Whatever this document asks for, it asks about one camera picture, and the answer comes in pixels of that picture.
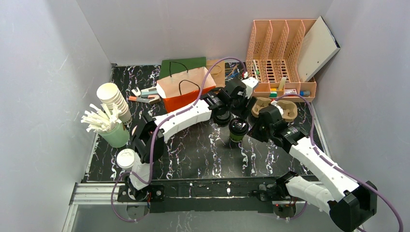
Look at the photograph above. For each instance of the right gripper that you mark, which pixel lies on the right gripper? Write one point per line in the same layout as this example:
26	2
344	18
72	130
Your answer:
260	127

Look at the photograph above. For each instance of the tall stack paper cups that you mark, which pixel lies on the tall stack paper cups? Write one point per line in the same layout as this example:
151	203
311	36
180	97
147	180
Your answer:
110	94

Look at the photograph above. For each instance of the green paper bag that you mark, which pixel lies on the green paper bag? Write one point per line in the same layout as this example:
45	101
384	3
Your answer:
172	66

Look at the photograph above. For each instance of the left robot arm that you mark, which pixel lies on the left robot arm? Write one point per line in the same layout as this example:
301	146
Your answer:
151	133

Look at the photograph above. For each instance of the black cup lids stack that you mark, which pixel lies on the black cup lids stack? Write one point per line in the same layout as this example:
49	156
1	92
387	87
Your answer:
221	117

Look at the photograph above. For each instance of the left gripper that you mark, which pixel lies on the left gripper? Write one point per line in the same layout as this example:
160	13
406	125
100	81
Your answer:
239	100

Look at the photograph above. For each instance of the white board panel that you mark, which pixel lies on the white board panel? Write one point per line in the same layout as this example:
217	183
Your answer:
318	47

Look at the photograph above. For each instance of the green cup of straws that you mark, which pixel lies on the green cup of straws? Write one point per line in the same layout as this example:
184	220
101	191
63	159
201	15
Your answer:
107	122

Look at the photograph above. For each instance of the brown kraft paper bag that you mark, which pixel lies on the brown kraft paper bag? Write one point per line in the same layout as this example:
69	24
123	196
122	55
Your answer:
218	74

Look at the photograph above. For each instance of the white cup lids stack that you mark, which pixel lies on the white cup lids stack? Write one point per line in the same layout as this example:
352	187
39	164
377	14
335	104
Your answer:
125	159

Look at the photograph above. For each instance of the pink desk file organizer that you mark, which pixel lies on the pink desk file organizer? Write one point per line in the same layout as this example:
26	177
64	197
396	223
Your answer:
272	57

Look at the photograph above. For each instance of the metal base rail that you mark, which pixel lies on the metal base rail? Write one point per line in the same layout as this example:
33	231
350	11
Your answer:
188	195

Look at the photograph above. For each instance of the stack of pulp cup carriers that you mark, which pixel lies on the stack of pulp cup carriers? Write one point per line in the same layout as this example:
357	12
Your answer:
288	108

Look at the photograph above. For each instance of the orange paper bag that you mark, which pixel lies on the orange paper bag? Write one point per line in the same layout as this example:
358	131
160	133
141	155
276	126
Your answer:
181	89

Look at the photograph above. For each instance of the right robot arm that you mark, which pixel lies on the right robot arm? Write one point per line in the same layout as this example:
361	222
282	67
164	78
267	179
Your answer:
348	203

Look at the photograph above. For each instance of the red small box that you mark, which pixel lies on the red small box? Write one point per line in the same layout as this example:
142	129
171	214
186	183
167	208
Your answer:
290	92

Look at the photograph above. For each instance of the single green paper cup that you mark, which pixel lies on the single green paper cup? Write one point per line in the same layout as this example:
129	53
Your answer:
236	138

